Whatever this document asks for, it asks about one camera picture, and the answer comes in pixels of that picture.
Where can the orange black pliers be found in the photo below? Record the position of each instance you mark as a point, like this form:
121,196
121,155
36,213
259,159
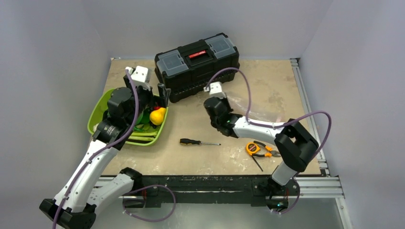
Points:
265,151

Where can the black plastic toolbox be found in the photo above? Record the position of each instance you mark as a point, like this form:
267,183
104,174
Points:
187,69

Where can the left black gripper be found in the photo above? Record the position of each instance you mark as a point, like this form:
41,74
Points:
163,92

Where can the green celery stalks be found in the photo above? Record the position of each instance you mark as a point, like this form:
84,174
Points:
143,136

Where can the green leafy vegetable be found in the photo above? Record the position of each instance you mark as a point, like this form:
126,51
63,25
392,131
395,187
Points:
143,121

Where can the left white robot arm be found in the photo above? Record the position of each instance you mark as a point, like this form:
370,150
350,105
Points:
78,203

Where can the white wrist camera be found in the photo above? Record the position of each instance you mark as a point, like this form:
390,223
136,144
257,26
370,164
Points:
215,90
140,76

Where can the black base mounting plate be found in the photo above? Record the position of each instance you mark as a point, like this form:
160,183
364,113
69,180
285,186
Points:
255,190

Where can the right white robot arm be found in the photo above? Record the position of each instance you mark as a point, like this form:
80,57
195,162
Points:
295,144

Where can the clear zip top bag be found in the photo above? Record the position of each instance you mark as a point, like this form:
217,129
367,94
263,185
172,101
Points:
258,111

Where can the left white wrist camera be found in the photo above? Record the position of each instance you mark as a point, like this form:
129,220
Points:
140,76

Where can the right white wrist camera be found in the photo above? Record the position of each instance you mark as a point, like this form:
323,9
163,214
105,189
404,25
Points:
215,90

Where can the orange tape measure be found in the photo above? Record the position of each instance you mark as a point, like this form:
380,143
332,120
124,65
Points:
252,148

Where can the yellow pear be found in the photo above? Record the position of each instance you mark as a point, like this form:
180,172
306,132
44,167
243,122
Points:
157,117

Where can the black yellow screwdriver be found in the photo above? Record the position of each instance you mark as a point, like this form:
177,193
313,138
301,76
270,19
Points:
186,141

